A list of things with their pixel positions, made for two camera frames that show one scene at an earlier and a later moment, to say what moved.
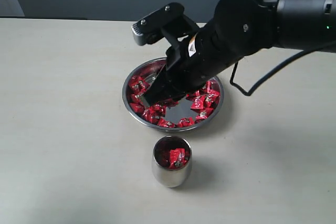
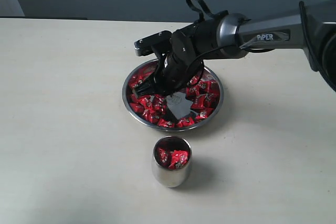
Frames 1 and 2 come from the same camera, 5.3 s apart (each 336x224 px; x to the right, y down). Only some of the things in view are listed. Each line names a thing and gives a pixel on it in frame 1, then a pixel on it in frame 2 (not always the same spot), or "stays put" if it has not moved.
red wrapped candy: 163,122 stays put
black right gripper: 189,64 -> 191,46
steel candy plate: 191,111 stays put
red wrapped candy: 203,114 stays put
